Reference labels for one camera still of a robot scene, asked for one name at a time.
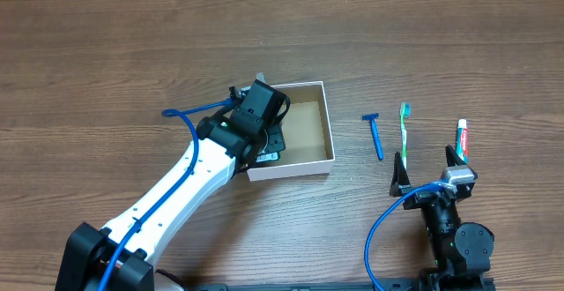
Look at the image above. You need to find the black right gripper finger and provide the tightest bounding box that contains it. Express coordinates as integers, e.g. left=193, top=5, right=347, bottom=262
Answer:
left=390, top=152, right=411, bottom=197
left=445, top=145, right=466, bottom=167

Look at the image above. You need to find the green white soap packet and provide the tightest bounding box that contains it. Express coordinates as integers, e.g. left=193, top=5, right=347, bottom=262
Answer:
left=256, top=152, right=280, bottom=163

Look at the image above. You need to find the clear green-labelled bottle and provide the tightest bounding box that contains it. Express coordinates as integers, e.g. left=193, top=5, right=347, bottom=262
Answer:
left=256, top=72, right=265, bottom=83

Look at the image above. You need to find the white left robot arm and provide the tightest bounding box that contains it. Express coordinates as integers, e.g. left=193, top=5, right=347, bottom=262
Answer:
left=56, top=114, right=281, bottom=291

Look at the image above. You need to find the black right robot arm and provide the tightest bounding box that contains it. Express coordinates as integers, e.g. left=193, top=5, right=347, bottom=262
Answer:
left=384, top=145, right=495, bottom=291

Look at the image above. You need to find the white red toothpaste tube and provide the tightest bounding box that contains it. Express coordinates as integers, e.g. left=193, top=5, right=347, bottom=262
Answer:
left=456, top=119, right=468, bottom=163

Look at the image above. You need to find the white cardboard box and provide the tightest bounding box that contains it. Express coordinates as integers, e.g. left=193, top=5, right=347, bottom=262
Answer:
left=247, top=81, right=335, bottom=182

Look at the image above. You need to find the green white toothbrush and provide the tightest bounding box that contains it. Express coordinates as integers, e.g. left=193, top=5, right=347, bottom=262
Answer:
left=399, top=101, right=411, bottom=168

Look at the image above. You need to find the blue disposable razor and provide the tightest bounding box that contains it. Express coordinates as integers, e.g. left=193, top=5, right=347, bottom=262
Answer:
left=361, top=113, right=384, bottom=160

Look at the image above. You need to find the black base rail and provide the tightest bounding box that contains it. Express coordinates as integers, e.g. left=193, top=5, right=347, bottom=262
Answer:
left=184, top=277, right=497, bottom=291

